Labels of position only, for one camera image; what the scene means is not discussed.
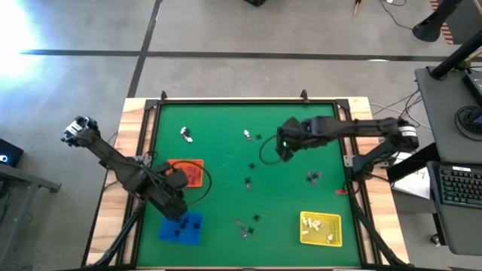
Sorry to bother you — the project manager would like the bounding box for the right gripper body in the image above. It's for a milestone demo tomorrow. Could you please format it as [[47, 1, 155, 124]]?
[[277, 135, 298, 163]]

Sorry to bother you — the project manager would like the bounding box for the grey keyboard desk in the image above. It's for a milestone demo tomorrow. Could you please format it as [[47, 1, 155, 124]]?
[[427, 160, 482, 257]]

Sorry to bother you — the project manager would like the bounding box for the grey side desk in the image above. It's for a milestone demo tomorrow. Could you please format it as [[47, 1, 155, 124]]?
[[414, 65, 482, 163]]

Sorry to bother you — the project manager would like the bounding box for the black desk device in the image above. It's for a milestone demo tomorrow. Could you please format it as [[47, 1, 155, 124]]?
[[462, 69, 482, 107]]

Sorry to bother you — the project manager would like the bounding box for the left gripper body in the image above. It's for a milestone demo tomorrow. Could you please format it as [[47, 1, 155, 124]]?
[[160, 195, 188, 222]]

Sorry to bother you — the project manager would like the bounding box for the grey metal table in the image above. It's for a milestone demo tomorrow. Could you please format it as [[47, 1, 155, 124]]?
[[0, 162, 63, 271]]

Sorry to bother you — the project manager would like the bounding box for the orange black striped mat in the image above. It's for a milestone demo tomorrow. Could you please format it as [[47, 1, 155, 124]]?
[[429, 0, 455, 35]]

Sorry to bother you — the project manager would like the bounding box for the black slanted pole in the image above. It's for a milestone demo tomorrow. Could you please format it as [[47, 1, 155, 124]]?
[[430, 29, 482, 81]]

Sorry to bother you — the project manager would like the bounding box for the black box device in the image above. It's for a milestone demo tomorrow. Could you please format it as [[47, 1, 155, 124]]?
[[0, 138, 25, 169]]

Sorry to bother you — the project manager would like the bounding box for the black backlit keyboard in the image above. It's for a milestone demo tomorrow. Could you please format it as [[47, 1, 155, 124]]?
[[438, 165, 482, 209]]

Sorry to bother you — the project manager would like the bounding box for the dark grey cabinet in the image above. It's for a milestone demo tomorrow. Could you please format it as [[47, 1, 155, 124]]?
[[447, 0, 482, 45]]

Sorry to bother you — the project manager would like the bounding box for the orange plastic basket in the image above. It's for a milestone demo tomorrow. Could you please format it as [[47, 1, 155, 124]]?
[[165, 159, 205, 188]]

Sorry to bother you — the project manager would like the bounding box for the black round monitor base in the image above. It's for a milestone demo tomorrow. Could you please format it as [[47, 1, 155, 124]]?
[[454, 105, 482, 136]]

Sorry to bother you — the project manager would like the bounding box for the white paper sheet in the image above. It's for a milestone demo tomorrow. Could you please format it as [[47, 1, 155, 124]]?
[[391, 150, 432, 200]]

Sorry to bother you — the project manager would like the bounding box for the black aluminium table frame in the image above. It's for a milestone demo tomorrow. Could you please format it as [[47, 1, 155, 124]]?
[[81, 90, 411, 271]]

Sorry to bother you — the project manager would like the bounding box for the yellow plastic basket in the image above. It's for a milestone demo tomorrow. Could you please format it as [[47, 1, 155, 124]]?
[[299, 211, 343, 248]]

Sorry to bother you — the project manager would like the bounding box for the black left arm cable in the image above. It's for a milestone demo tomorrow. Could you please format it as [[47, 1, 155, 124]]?
[[171, 160, 212, 206]]

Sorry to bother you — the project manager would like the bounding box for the black floor cable bundle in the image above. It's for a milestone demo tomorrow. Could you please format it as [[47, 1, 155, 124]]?
[[370, 89, 432, 129]]

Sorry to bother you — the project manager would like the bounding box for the green table mat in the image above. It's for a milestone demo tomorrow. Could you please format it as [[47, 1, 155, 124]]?
[[136, 103, 362, 268]]

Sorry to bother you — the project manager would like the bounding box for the black desk leg bar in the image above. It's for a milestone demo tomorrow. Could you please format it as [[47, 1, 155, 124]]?
[[387, 142, 440, 184]]

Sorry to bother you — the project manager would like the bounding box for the blue plastic basket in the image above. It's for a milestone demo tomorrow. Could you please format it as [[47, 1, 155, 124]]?
[[157, 210, 204, 247]]

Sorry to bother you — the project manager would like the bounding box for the black stand foot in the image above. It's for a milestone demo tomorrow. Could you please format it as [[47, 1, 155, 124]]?
[[412, 0, 465, 43]]

